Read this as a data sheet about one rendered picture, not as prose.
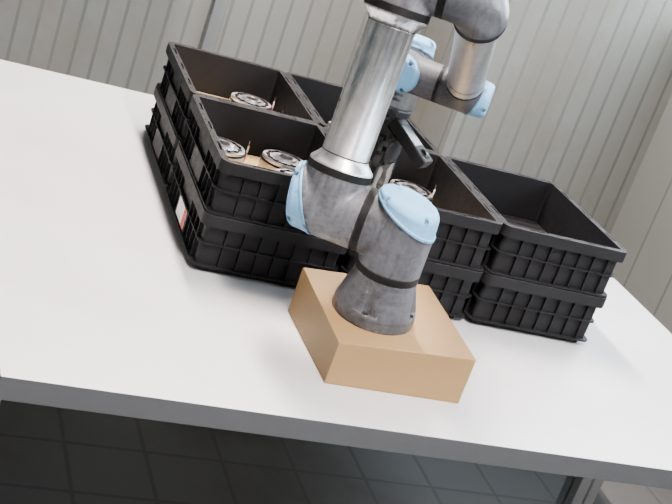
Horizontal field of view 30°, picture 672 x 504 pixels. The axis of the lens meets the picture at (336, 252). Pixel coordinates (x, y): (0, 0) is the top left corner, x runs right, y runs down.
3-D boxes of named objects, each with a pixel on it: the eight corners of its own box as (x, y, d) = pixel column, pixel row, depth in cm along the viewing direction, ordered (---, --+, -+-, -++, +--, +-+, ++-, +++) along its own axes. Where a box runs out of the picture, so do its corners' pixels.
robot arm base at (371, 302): (426, 336, 223) (444, 289, 219) (352, 333, 215) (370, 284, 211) (390, 292, 234) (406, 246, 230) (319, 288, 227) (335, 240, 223)
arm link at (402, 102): (425, 93, 261) (409, 96, 254) (418, 113, 263) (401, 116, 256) (395, 79, 264) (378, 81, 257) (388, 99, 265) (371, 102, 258)
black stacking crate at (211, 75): (304, 173, 280) (319, 126, 276) (176, 144, 270) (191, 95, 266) (268, 115, 315) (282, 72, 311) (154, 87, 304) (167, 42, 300)
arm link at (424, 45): (398, 33, 251) (406, 28, 259) (380, 84, 255) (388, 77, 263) (435, 46, 251) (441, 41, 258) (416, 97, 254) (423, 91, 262)
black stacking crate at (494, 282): (588, 348, 270) (610, 299, 266) (465, 324, 259) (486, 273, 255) (519, 267, 305) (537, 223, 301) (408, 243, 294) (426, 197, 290)
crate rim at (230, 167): (366, 205, 242) (370, 194, 241) (218, 172, 231) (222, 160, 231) (318, 134, 277) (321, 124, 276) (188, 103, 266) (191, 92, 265)
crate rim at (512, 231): (626, 264, 263) (630, 254, 262) (501, 236, 252) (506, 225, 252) (551, 191, 298) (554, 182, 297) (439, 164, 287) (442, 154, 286)
